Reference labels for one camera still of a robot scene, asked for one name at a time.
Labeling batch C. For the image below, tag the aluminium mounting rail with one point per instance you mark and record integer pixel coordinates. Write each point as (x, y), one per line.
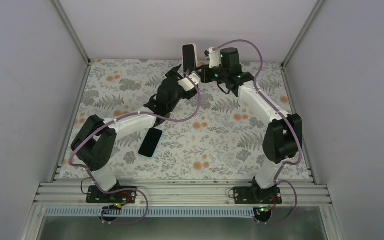
(184, 193)

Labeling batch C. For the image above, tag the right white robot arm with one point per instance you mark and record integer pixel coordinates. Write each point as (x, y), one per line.
(282, 143)

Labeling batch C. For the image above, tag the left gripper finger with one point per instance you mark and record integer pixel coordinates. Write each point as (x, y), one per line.
(174, 73)
(191, 75)

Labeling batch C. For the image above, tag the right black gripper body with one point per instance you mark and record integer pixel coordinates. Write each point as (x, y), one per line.
(208, 78)

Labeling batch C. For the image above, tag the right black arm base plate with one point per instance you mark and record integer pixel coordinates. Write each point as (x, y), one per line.
(248, 195)

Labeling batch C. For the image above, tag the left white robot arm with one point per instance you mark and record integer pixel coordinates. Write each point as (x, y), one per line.
(93, 145)

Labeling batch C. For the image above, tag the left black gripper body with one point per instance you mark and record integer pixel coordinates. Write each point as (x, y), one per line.
(190, 95)

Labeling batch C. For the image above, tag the black phone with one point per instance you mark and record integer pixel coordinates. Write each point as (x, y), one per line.
(189, 58)
(150, 143)

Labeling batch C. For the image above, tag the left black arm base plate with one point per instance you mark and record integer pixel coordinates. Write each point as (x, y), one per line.
(127, 196)

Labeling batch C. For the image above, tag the black phone in blue case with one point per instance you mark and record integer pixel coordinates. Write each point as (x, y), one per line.
(150, 143)

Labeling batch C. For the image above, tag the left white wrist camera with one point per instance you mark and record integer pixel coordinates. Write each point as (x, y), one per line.
(189, 84)

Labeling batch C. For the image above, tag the floral patterned table mat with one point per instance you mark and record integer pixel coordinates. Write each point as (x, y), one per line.
(218, 139)

